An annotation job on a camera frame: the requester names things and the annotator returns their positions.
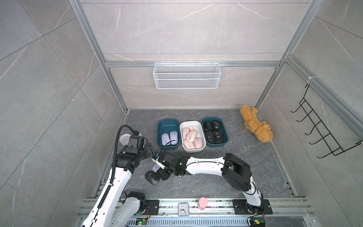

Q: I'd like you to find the black mouse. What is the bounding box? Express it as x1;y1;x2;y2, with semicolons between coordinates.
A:
204;121;215;131
145;170;160;185
212;130;223;139
205;131;215;144
215;137;224;144
212;120;222;131

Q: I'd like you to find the purple mouse top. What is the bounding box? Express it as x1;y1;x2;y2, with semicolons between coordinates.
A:
161;133;171;146

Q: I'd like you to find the right teal storage box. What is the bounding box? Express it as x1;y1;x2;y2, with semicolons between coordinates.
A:
202;117;228;148

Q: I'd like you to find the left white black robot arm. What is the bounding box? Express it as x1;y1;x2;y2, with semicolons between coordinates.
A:
81;135;153;227

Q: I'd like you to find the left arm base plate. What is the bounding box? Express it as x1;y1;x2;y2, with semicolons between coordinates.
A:
142;200;160;216

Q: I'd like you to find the teal storage box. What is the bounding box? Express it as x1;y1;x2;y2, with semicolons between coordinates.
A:
157;119;181;151
202;117;228;148

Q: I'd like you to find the small white desk clock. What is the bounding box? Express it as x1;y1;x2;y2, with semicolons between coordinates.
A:
178;202;190;217

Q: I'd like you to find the pink cylinder object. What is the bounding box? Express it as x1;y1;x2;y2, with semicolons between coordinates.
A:
198;197;208;211

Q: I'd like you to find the brown teddy bear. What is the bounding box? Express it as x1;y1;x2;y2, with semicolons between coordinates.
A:
240;105;273;143

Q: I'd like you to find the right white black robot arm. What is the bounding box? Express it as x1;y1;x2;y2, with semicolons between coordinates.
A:
145;153;264;214

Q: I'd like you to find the purple mouse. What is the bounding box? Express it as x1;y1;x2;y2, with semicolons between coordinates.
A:
152;164;161;173
169;131;179;146
161;133;171;146

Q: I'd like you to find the white wire mesh basket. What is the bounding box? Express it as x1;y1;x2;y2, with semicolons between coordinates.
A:
153;63;222;89

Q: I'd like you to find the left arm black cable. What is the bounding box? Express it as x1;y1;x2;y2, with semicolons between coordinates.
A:
109;124;140;185

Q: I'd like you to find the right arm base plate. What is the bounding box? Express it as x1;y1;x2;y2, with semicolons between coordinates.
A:
233;199;273;215

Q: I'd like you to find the pink mouse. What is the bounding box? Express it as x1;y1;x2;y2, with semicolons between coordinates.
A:
181;127;190;140
186;130;198;142
189;125;198;131
193;137;203;149
183;140;195;149

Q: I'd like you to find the purple mouse bottom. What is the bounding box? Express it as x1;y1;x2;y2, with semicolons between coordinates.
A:
169;131;179;146

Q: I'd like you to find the left teal storage box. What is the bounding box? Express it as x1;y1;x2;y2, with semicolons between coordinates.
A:
157;119;181;151

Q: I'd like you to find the black wall hook rack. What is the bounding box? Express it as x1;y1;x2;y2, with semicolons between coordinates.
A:
290;84;363;159

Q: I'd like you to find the white storage box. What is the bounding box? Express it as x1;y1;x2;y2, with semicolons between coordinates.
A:
180;121;206;153

